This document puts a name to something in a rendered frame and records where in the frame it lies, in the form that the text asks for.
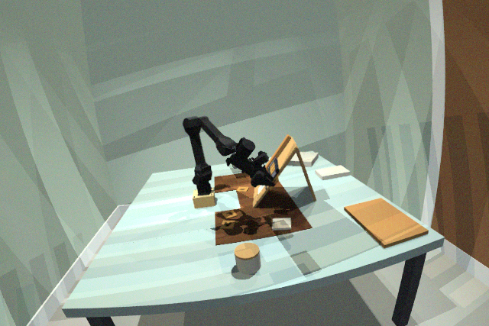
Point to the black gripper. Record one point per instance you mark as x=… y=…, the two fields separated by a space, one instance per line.
x=258 y=176

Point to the grey cylinder with tan lid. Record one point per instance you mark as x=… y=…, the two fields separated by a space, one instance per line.
x=248 y=258

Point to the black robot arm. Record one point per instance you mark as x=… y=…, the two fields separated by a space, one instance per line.
x=225 y=145

